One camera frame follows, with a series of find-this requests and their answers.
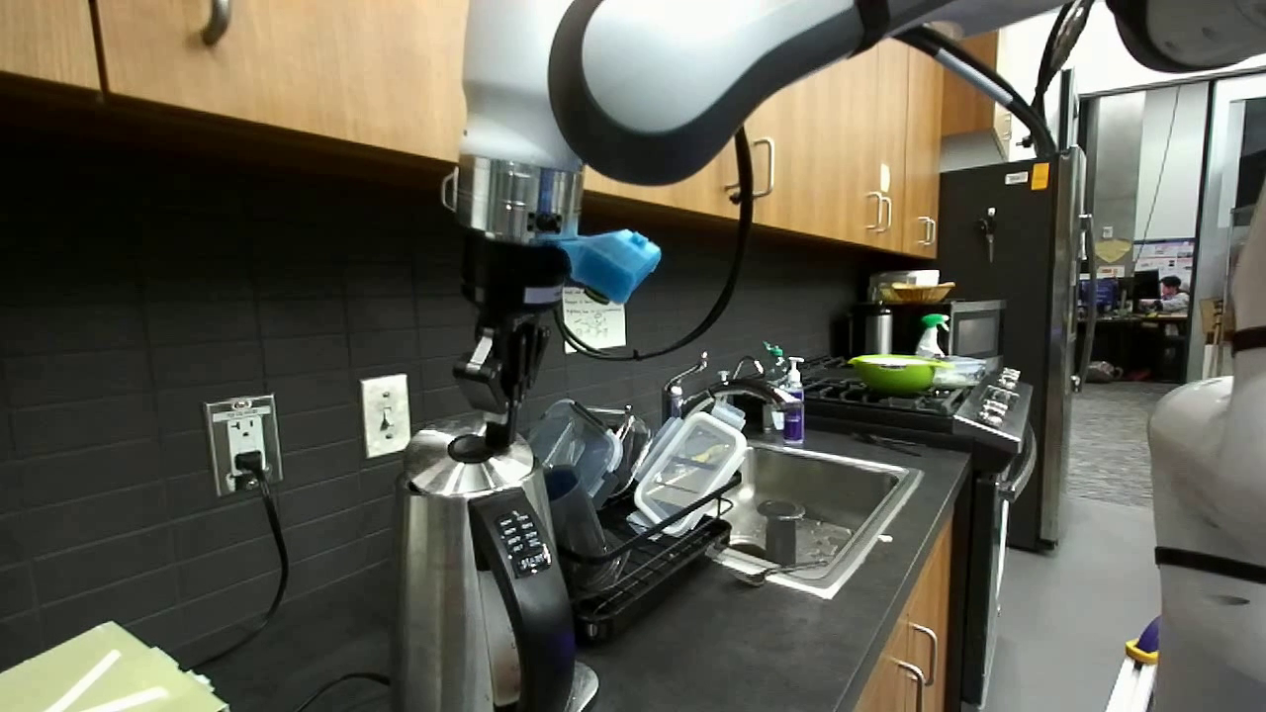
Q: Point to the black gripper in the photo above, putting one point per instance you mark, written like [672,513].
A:
[506,271]

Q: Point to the silver kettle lid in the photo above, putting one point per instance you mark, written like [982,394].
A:
[457,472]

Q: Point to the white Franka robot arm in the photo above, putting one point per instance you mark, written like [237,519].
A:
[686,63]

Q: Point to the silver electric kettle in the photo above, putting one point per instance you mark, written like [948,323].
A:
[457,578]

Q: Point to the white paper note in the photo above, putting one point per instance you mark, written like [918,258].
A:
[593,323]

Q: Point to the clear bluish plastic container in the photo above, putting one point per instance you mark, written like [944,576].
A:
[573,439]

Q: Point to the chrome sink faucet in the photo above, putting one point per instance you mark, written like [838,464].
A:
[686,381]

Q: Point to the clear white-rimmed plastic container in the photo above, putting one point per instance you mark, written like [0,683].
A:
[686,466]

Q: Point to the black dish rack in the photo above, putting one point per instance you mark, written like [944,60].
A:
[646,578]

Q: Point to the purple dish soap bottle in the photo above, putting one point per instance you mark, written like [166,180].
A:
[790,400]

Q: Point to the stainless steel sink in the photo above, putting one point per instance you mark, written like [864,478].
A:
[842,506]

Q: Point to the wooden upper cabinets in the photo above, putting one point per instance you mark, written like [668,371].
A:
[262,63]

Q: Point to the green bowl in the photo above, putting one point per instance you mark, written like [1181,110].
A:
[894,371]

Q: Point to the brown bowl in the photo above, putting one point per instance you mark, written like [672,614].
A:
[918,290]

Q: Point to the white spray bottle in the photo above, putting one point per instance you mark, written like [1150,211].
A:
[931,337]

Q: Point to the black gas stove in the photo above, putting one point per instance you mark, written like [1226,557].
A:
[952,422]

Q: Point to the silver microwave oven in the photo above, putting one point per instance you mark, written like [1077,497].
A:
[973,327]

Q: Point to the wooden lower cabinet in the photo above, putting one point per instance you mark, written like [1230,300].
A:
[910,646]

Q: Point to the black refrigerator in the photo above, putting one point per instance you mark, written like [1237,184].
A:
[1011,329]

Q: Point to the pale green board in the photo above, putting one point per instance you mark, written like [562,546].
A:
[93,675]

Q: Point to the yellow fridge sticker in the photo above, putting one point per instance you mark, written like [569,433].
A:
[1038,175]

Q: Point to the white wall outlet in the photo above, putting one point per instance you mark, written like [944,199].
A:
[384,416]

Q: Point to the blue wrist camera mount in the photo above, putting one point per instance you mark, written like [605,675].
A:
[610,262]

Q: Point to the silver wall outlet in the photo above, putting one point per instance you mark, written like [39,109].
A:
[241,439]

